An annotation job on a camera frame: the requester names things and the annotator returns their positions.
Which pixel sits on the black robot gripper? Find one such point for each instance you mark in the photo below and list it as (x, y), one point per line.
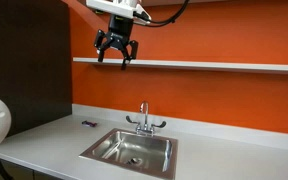
(117, 37)

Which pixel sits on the purple candy bar wrapper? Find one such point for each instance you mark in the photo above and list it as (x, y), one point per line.
(89, 124)

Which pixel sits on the stainless steel sink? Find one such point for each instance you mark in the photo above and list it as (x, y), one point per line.
(159, 154)

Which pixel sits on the sink drain strainer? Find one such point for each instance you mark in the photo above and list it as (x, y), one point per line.
(134, 161)

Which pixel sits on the dark brown tall cabinet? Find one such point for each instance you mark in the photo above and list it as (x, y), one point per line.
(30, 8)

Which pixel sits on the white wall shelf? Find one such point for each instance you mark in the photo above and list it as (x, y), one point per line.
(212, 66)

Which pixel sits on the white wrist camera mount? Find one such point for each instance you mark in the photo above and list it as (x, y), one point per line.
(131, 9)

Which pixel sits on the chrome faucet with handles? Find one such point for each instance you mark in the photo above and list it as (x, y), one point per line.
(146, 128)

